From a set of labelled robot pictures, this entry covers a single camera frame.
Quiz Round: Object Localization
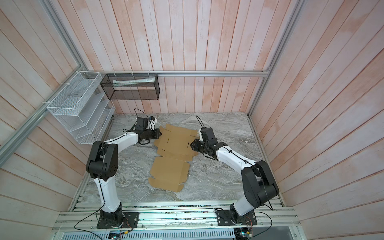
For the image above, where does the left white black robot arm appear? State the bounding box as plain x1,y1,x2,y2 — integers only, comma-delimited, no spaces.
86,116,162,228

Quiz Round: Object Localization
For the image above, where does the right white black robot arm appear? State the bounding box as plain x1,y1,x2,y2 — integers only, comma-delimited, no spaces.
191,127,280,225

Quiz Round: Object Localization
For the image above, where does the brown cardboard box sheet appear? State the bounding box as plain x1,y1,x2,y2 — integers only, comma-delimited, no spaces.
149,124,198,192

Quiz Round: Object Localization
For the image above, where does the paper sheet in basket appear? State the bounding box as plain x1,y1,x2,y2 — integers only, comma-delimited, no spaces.
113,77,156,88

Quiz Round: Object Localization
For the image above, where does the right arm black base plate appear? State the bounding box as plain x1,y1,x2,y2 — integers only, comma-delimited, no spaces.
214,208,258,227

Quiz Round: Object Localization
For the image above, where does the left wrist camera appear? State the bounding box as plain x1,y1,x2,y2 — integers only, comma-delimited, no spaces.
148,116,157,130

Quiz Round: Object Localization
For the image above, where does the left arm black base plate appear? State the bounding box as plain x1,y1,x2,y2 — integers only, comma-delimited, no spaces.
97,212,140,229

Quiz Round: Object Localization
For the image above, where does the aluminium frame rail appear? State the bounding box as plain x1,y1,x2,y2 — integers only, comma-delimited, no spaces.
98,70,270,77

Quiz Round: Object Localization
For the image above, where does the white wire mesh shelf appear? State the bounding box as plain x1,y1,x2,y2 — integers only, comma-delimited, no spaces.
47,72,115,145

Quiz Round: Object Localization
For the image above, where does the black wire mesh basket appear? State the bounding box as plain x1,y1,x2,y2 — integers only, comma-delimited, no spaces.
101,73,161,101

